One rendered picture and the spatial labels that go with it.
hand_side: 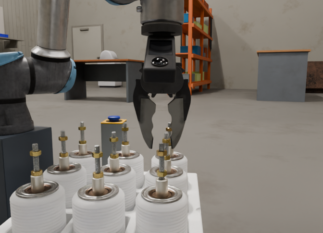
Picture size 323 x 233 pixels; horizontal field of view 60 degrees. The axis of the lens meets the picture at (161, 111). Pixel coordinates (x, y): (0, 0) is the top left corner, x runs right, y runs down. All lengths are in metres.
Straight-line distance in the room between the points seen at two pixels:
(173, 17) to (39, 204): 0.39
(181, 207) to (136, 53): 9.26
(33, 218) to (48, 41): 0.53
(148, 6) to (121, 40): 9.51
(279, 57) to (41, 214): 4.79
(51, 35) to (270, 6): 8.18
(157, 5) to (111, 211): 0.35
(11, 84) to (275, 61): 4.57
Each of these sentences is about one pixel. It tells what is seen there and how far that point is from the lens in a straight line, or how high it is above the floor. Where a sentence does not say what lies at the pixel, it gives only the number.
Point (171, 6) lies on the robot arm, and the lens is 0.48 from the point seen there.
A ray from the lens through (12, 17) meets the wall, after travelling 10.13.
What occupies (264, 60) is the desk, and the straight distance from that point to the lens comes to 5.09.
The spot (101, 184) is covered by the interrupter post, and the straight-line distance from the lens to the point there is 0.54.
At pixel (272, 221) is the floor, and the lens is 1.02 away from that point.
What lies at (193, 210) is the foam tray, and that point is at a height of 0.18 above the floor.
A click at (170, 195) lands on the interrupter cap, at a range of 0.53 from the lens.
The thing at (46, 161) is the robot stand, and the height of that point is 0.20.
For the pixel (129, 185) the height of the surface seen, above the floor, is 0.23.
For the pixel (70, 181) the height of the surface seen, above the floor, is 0.24.
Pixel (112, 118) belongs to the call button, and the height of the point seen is 0.33.
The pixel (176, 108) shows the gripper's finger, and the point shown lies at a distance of 0.48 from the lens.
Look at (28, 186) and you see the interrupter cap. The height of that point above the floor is 0.25.
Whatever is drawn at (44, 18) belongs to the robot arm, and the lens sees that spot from 0.91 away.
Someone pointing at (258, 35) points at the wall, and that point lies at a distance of 8.72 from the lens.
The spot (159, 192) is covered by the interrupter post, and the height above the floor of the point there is 0.26.
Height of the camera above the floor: 0.47
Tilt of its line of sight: 8 degrees down
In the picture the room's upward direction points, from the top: straight up
